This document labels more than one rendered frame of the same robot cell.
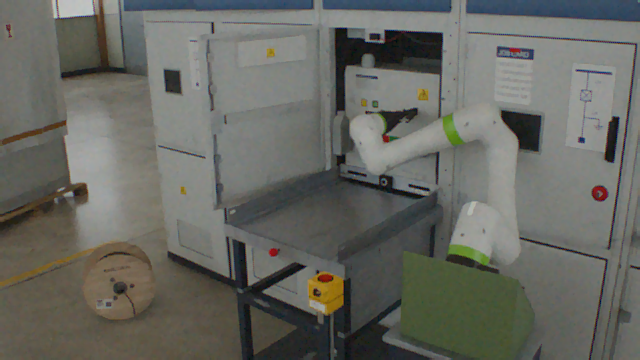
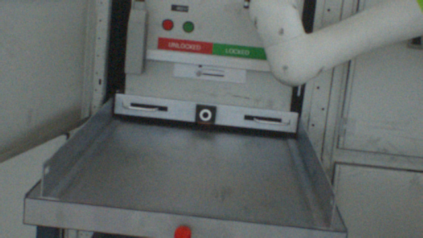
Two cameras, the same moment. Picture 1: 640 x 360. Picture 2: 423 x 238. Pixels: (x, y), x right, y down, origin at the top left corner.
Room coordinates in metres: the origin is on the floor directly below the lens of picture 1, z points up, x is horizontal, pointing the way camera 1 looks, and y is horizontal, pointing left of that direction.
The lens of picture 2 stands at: (1.10, 0.87, 1.29)
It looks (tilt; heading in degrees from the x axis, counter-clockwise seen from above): 12 degrees down; 321
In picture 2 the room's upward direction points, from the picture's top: 6 degrees clockwise
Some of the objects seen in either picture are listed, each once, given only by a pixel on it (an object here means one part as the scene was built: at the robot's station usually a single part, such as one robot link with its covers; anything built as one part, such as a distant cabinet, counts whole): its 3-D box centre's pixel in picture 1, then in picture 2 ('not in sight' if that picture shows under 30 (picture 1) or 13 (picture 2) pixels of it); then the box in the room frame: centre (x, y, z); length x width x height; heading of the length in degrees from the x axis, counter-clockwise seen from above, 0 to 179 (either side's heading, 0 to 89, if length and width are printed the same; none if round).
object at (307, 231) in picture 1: (335, 221); (195, 174); (2.28, -0.07, 0.82); 0.68 x 0.62 x 0.06; 140
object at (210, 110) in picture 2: (385, 181); (205, 114); (2.55, -0.30, 0.90); 0.06 x 0.03 x 0.05; 50
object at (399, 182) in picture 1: (390, 179); (206, 111); (2.58, -0.33, 0.89); 0.54 x 0.05 x 0.06; 50
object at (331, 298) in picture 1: (325, 292); not in sight; (1.63, -0.02, 0.85); 0.08 x 0.08 x 0.10; 50
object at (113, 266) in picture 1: (119, 280); not in sight; (2.96, 1.14, 0.20); 0.40 x 0.22 x 0.40; 111
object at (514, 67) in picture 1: (513, 75); not in sight; (2.14, -0.73, 1.43); 0.15 x 0.01 x 0.21; 50
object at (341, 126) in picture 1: (341, 134); (137, 41); (2.65, -0.11, 1.09); 0.08 x 0.05 x 0.17; 140
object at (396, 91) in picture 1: (388, 125); (214, 26); (2.57, -0.32, 1.15); 0.48 x 0.01 x 0.48; 50
